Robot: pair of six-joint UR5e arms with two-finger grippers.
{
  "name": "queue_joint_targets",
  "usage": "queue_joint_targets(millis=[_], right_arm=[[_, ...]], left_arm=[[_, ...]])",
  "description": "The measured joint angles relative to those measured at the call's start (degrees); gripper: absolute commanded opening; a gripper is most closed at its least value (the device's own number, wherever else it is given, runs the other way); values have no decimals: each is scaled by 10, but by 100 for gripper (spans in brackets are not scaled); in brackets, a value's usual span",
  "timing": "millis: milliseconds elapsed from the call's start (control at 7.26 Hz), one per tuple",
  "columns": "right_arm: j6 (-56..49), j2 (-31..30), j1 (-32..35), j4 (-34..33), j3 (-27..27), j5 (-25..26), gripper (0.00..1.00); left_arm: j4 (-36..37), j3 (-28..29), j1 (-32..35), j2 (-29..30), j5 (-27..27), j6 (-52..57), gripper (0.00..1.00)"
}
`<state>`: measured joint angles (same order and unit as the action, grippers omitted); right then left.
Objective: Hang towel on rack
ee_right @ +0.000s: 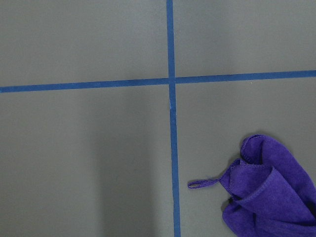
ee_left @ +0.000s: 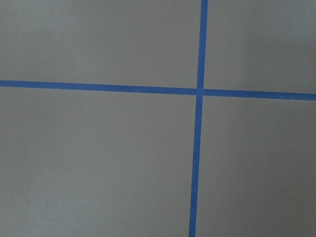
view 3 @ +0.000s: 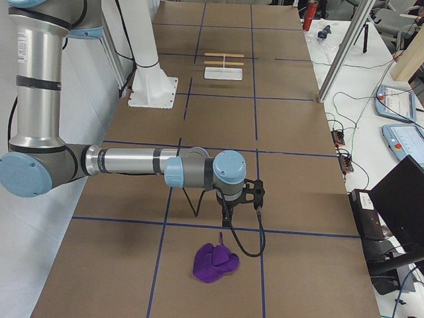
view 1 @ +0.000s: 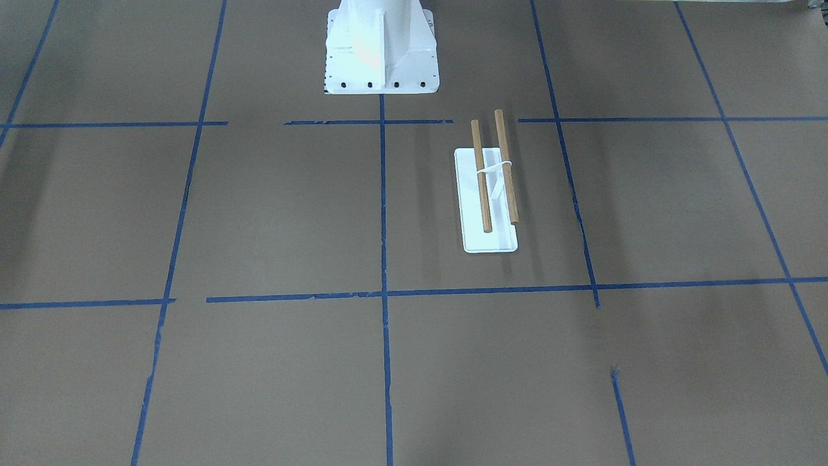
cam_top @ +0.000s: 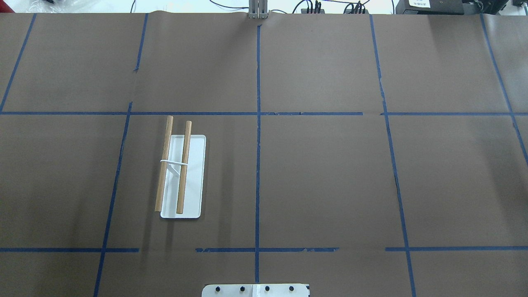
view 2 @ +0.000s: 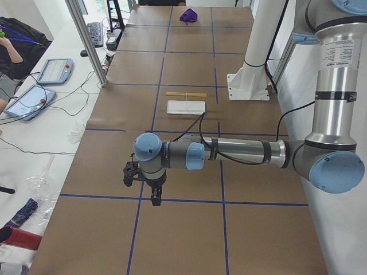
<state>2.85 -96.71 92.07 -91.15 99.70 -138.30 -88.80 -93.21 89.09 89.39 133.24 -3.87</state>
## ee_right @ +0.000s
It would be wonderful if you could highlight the purple microfiber towel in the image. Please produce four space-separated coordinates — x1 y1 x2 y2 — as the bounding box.
188 134 316 237

